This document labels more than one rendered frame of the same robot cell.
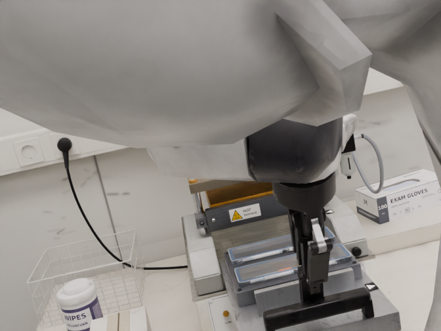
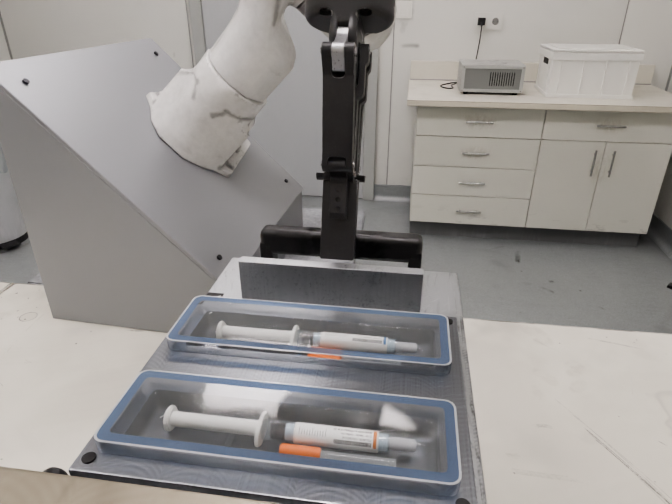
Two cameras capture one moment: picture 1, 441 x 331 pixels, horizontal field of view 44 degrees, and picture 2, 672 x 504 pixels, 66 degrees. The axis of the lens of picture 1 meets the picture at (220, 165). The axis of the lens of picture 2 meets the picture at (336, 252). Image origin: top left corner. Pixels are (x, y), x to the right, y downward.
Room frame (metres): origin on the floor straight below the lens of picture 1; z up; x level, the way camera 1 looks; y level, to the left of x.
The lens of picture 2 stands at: (1.09, 0.00, 1.21)
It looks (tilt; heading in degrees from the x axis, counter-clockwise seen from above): 27 degrees down; 192
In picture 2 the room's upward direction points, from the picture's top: straight up
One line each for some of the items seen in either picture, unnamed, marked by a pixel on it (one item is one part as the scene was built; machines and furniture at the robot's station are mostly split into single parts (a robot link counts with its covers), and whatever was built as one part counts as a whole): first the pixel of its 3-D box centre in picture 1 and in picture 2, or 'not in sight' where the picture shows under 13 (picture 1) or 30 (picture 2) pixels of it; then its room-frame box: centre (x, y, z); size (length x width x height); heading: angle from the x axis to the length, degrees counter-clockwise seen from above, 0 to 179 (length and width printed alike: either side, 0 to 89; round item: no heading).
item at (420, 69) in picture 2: not in sight; (527, 72); (-2.05, 0.41, 0.80); 1.29 x 0.04 x 0.10; 94
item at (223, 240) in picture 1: (261, 233); not in sight; (1.15, -0.06, 0.93); 0.46 x 0.35 x 0.01; 4
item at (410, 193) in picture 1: (401, 195); not in sight; (1.45, -0.48, 0.83); 0.23 x 0.12 x 0.07; 103
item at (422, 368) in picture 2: (293, 268); (311, 340); (0.82, -0.08, 0.99); 0.18 x 0.06 x 0.02; 94
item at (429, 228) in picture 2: not in sight; (513, 214); (-1.81, 0.43, 0.05); 1.19 x 0.49 x 0.10; 94
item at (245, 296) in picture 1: (287, 263); (299, 393); (0.86, -0.08, 0.98); 0.20 x 0.17 x 0.03; 94
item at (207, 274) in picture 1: (201, 249); not in sight; (1.04, 0.07, 0.97); 0.25 x 0.05 x 0.07; 4
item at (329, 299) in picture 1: (317, 313); (340, 250); (0.67, -0.09, 0.99); 0.15 x 0.02 x 0.04; 94
